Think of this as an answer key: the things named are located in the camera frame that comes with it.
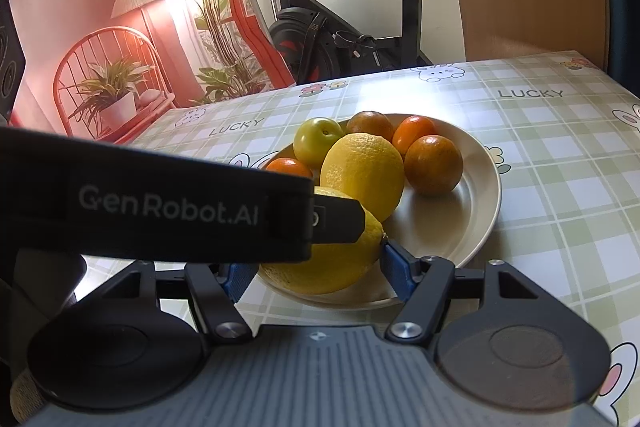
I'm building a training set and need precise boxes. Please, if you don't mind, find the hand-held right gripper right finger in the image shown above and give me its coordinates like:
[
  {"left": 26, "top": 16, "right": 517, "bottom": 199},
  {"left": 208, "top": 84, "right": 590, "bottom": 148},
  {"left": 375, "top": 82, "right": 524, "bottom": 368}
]
[{"left": 380, "top": 239, "right": 576, "bottom": 344}]

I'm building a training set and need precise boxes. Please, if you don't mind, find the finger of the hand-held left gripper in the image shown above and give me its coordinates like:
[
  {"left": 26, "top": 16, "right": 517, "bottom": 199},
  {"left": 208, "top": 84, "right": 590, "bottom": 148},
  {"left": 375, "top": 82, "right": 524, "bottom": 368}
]
[{"left": 311, "top": 186, "right": 365, "bottom": 245}]

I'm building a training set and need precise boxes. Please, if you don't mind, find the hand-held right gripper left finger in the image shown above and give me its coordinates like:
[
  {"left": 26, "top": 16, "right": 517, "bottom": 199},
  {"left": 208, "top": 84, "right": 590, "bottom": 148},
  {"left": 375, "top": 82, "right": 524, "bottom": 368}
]
[{"left": 85, "top": 259, "right": 259, "bottom": 344}]

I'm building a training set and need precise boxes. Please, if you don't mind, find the yellow lemon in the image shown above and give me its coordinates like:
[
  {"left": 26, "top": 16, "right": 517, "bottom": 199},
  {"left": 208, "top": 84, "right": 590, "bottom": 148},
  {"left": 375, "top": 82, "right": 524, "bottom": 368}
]
[
  {"left": 320, "top": 133, "right": 405, "bottom": 223},
  {"left": 259, "top": 186, "right": 388, "bottom": 296}
]

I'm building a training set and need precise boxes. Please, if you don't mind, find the cream plate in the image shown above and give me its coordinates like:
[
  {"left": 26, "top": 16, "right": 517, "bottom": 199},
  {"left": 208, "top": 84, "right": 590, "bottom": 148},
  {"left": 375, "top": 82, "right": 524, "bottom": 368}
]
[{"left": 257, "top": 113, "right": 502, "bottom": 305}]

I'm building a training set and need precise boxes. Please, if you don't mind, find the green apple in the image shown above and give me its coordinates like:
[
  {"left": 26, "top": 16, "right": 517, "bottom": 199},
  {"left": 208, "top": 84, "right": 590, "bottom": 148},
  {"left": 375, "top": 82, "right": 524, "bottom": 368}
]
[{"left": 293, "top": 117, "right": 347, "bottom": 168}]

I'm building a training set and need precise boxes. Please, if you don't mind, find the small dark orange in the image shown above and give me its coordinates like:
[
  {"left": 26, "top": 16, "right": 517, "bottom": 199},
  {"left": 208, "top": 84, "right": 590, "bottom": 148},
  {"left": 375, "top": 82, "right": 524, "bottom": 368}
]
[{"left": 346, "top": 111, "right": 395, "bottom": 142}]

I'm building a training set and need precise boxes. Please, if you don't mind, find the large dark orange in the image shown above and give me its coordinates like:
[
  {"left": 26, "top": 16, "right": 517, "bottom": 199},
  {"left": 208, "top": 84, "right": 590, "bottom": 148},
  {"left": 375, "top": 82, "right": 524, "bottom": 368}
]
[{"left": 404, "top": 135, "right": 464, "bottom": 196}]

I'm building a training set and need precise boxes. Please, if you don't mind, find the red chair plant backdrop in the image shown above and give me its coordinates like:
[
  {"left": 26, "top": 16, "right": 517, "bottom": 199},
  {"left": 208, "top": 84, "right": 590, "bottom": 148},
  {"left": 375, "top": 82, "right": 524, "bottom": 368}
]
[{"left": 0, "top": 0, "right": 296, "bottom": 145}]

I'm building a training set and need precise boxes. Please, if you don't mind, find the blue curtain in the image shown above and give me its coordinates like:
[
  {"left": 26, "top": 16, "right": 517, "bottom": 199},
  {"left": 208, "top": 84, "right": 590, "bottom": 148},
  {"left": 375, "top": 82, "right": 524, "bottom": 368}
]
[{"left": 595, "top": 0, "right": 640, "bottom": 98}]

